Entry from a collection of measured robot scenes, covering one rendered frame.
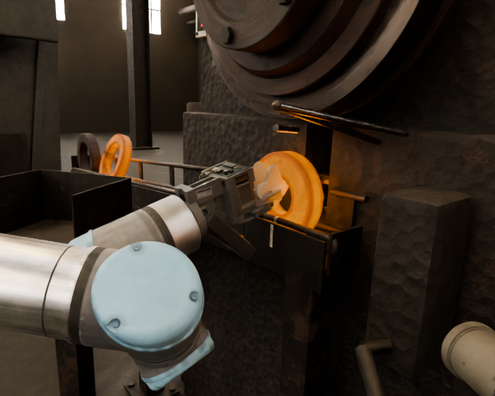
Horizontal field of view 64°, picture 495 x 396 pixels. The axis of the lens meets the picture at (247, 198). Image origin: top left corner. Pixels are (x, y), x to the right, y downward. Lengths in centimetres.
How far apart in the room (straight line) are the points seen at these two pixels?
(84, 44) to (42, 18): 785
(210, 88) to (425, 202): 71
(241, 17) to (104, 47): 1062
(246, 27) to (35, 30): 268
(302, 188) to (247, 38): 25
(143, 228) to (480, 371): 40
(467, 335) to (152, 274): 31
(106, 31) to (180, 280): 1099
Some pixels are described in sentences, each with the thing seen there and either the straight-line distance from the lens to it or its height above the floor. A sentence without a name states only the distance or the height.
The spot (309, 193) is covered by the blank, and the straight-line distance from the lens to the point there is 65.
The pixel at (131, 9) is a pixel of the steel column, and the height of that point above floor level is 233.
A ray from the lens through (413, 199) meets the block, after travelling 52.
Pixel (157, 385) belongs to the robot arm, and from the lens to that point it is 50.
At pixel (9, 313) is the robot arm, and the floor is 73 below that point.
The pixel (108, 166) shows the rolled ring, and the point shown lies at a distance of 152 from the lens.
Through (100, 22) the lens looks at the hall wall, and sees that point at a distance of 1127.
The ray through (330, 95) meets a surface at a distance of 59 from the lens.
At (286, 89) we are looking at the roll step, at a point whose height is 92.
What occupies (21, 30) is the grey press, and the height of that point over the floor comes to 131.
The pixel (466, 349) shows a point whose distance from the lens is 45.
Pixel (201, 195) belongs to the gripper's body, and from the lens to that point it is 58.
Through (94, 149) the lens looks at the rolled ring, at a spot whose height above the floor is 72.
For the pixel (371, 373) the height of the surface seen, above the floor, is 59.
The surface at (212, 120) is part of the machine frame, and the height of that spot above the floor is 86.
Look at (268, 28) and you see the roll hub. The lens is 56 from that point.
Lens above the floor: 90
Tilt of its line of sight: 14 degrees down
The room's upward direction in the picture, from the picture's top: 2 degrees clockwise
